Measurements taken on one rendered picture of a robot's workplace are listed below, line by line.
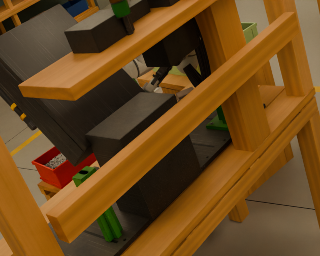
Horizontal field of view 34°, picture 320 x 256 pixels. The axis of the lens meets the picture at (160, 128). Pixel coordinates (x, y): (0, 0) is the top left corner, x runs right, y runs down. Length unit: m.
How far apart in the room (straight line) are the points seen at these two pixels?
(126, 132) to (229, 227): 1.57
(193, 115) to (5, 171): 0.66
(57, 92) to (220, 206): 0.81
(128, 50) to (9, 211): 0.54
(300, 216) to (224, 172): 1.18
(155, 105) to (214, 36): 0.32
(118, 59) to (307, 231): 1.83
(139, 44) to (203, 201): 0.66
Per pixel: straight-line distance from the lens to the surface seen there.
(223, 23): 1.91
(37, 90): 1.51
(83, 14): 8.64
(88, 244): 1.91
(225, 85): 1.83
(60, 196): 2.27
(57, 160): 2.62
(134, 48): 1.53
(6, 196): 1.36
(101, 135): 1.78
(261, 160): 2.15
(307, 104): 2.43
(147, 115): 1.79
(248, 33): 3.18
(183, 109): 1.67
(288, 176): 3.46
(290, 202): 3.24
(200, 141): 2.23
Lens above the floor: 1.97
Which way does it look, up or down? 26 degrees down
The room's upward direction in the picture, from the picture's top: 21 degrees counter-clockwise
